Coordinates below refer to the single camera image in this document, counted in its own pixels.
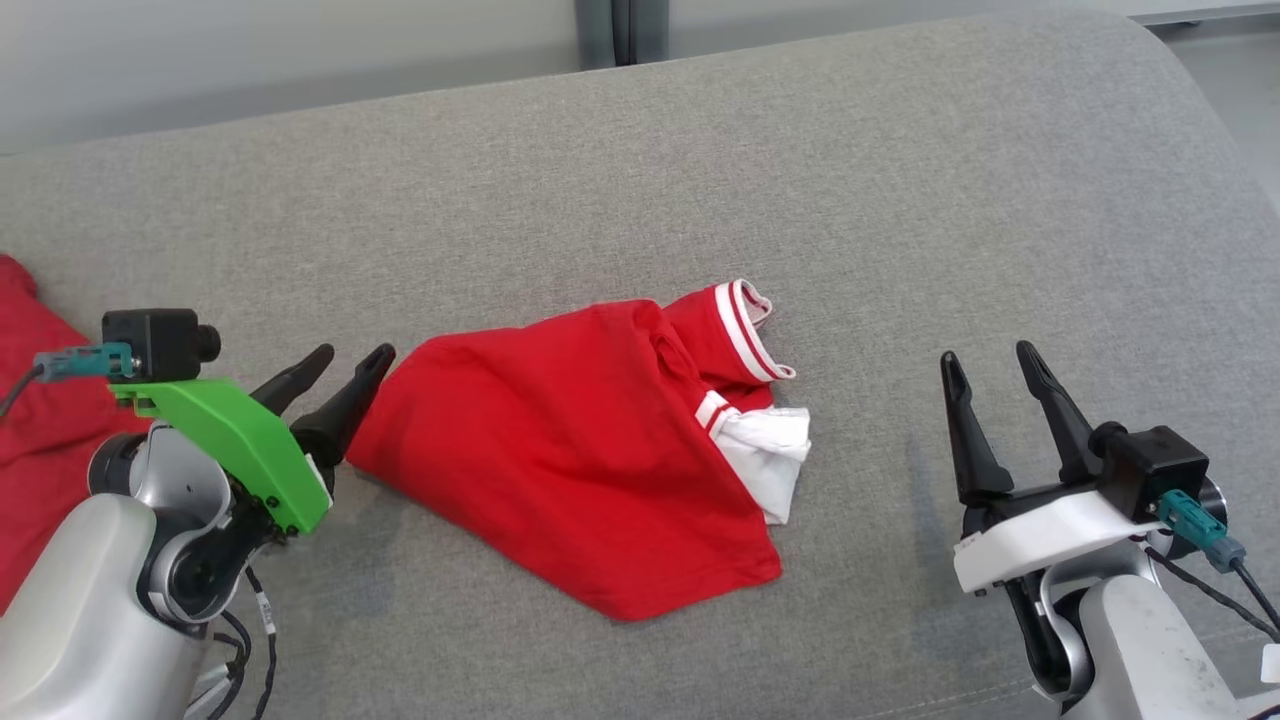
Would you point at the crumpled red white garment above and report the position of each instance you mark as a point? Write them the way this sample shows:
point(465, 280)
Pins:
point(50, 420)

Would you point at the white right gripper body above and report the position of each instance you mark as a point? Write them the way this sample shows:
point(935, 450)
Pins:
point(1040, 540)

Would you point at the red shirt with white sleeves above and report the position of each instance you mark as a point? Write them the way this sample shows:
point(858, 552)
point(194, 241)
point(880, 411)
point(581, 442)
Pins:
point(560, 450)

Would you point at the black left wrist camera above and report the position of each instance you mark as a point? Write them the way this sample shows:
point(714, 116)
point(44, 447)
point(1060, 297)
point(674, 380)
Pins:
point(155, 342)

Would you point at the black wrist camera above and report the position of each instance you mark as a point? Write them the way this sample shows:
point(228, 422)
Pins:
point(1150, 465)
point(155, 342)

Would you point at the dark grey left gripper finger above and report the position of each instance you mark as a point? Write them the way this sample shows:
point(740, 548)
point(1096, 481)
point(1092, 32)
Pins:
point(345, 410)
point(295, 380)

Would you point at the grey metal frame post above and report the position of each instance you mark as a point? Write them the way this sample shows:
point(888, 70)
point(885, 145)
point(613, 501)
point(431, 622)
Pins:
point(620, 30)

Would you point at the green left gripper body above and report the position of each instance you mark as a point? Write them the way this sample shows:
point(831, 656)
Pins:
point(250, 440)

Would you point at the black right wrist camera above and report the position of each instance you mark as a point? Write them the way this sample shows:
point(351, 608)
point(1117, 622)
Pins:
point(1150, 465)

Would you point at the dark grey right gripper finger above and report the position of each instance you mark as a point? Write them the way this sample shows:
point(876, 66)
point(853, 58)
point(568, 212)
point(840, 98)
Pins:
point(975, 460)
point(1068, 430)

